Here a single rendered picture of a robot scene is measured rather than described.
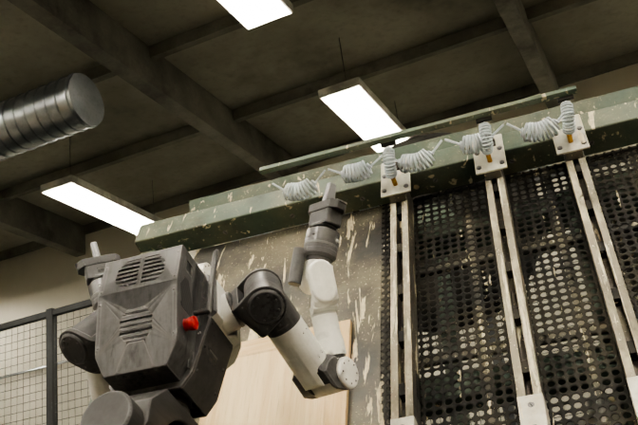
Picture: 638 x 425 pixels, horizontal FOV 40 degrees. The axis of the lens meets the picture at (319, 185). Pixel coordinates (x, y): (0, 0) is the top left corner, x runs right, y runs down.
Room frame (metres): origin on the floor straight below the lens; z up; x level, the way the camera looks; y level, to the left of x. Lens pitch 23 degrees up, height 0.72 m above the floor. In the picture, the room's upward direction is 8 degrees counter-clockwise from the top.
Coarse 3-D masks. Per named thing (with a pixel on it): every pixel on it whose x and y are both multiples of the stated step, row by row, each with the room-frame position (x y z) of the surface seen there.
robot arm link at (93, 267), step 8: (96, 256) 2.31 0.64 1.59; (104, 256) 2.32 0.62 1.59; (112, 256) 2.33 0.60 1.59; (120, 256) 2.35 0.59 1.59; (80, 264) 2.30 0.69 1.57; (88, 264) 2.30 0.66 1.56; (96, 264) 2.31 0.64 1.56; (104, 264) 2.32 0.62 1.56; (80, 272) 2.32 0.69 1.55; (88, 272) 2.30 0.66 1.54; (96, 272) 2.31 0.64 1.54; (88, 280) 2.31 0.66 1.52; (96, 280) 2.29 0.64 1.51; (88, 288) 2.31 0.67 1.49; (96, 288) 2.28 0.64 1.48
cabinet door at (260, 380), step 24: (240, 360) 2.59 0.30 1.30; (264, 360) 2.56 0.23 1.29; (240, 384) 2.54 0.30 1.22; (264, 384) 2.51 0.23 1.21; (288, 384) 2.48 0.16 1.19; (216, 408) 2.52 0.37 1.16; (240, 408) 2.49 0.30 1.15; (264, 408) 2.46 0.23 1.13; (288, 408) 2.44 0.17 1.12; (312, 408) 2.41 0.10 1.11; (336, 408) 2.38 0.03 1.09
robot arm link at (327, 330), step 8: (312, 320) 2.15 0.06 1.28; (320, 320) 2.13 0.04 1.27; (328, 320) 2.13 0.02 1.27; (336, 320) 2.15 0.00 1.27; (320, 328) 2.14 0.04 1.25; (328, 328) 2.14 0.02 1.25; (336, 328) 2.15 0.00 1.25; (320, 336) 2.14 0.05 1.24; (328, 336) 2.14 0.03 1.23; (336, 336) 2.14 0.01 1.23; (320, 344) 2.14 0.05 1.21; (328, 344) 2.14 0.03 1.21; (336, 344) 2.14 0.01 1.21; (344, 344) 2.16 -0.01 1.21; (328, 352) 2.14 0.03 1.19; (336, 352) 2.14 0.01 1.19; (344, 352) 2.16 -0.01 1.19; (328, 384) 2.12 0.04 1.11; (320, 392) 2.15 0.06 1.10; (328, 392) 2.14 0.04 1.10; (336, 392) 2.14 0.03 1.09
